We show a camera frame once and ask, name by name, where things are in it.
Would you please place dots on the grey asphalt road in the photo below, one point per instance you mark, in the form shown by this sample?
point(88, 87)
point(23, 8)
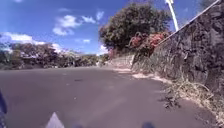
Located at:
point(83, 96)

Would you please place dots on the red flowering bush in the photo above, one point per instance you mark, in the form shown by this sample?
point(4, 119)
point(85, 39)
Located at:
point(150, 40)

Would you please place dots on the large dark green tree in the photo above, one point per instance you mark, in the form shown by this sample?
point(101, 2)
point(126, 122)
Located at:
point(133, 23)

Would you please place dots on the row of trees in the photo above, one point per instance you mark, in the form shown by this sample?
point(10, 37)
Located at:
point(40, 55)

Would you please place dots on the white pole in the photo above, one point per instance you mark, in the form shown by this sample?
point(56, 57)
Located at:
point(173, 15)

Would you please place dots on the pale low wall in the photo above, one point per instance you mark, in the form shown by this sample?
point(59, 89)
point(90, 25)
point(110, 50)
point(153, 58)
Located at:
point(121, 61)

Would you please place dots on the dark stone wall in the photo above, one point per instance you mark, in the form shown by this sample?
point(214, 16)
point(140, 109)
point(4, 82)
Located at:
point(193, 50)

